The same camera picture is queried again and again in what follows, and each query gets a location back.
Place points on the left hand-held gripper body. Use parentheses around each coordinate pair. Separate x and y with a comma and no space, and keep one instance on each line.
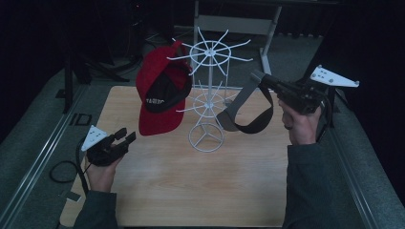
(102,152)

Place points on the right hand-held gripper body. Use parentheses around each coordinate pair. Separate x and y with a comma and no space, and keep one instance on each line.
(302,97)

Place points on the grey sun visor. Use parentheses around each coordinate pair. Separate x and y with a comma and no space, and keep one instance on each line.
(238,103)

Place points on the red baseball cap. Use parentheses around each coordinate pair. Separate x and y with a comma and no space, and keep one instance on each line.
(153,70)

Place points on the person's right hand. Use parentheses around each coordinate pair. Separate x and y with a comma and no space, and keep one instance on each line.
(301,127)

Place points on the grey table grommet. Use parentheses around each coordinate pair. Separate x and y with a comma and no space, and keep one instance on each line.
(228,102)

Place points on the metal floor rail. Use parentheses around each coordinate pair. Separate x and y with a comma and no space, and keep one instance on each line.
(353,184)
(38,156)

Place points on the white desk frame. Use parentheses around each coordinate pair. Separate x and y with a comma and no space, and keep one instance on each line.
(235,24)

